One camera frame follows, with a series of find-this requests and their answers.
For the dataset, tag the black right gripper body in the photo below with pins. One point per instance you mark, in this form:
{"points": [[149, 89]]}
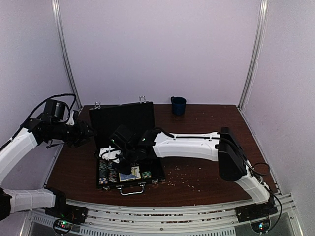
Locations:
{"points": [[127, 169]]}

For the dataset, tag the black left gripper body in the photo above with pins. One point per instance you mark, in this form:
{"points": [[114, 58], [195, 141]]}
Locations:
{"points": [[72, 135]]}

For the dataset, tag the black poker set case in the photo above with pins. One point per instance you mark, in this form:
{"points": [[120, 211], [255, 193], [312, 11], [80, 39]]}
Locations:
{"points": [[137, 117]]}

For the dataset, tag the green poker chip stack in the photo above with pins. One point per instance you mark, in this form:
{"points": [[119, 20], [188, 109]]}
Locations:
{"points": [[146, 175]]}

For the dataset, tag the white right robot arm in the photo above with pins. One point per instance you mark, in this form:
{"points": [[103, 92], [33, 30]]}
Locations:
{"points": [[221, 147]]}

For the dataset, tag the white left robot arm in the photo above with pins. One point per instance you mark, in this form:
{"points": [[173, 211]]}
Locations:
{"points": [[32, 134]]}

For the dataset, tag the blue yellow card deck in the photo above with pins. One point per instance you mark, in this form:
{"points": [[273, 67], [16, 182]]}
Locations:
{"points": [[134, 175]]}

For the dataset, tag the right row of poker chips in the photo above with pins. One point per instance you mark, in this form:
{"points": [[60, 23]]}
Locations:
{"points": [[113, 175]]}

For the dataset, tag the row of poker chips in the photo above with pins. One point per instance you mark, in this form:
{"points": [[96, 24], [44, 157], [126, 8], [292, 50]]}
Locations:
{"points": [[103, 172], [113, 175]]}

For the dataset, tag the left row of poker chips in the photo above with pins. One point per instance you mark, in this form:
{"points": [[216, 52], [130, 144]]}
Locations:
{"points": [[103, 172]]}

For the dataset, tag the dark blue mug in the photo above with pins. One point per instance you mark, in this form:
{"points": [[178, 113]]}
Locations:
{"points": [[178, 105]]}

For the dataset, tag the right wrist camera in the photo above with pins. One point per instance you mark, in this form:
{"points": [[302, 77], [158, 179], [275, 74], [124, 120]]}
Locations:
{"points": [[116, 149]]}

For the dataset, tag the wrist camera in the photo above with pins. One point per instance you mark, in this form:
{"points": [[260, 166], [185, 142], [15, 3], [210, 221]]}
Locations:
{"points": [[58, 112], [116, 149]]}

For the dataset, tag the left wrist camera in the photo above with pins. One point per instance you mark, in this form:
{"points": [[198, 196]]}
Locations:
{"points": [[58, 112]]}

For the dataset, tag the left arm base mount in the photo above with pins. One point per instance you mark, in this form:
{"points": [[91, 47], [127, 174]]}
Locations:
{"points": [[66, 215]]}

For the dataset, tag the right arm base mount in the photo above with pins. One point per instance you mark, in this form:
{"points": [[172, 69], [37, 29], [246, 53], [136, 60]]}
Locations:
{"points": [[258, 215]]}

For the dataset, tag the left aluminium frame post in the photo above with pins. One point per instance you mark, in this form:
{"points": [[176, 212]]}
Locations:
{"points": [[65, 56]]}

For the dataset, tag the aluminium frame post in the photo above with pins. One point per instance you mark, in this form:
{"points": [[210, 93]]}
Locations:
{"points": [[253, 65], [65, 56]]}

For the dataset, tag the right aluminium frame post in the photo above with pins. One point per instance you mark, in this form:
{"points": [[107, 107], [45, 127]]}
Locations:
{"points": [[253, 65]]}

